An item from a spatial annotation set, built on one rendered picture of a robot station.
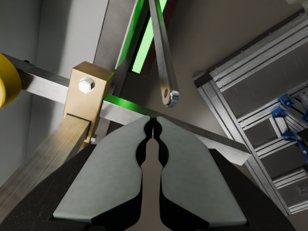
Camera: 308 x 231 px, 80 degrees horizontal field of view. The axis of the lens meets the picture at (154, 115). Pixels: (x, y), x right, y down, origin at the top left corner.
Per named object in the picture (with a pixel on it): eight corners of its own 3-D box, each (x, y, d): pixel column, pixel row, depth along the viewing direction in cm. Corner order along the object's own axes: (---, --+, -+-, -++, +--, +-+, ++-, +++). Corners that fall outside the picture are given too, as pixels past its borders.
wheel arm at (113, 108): (243, 140, 36) (253, 155, 32) (233, 153, 37) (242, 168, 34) (5, 51, 29) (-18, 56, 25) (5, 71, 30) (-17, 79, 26)
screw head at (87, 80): (96, 80, 26) (93, 83, 25) (92, 93, 27) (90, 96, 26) (81, 74, 25) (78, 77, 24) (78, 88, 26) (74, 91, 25)
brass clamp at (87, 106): (118, 73, 30) (111, 83, 26) (97, 136, 36) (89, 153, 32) (80, 58, 29) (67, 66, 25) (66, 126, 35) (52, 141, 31)
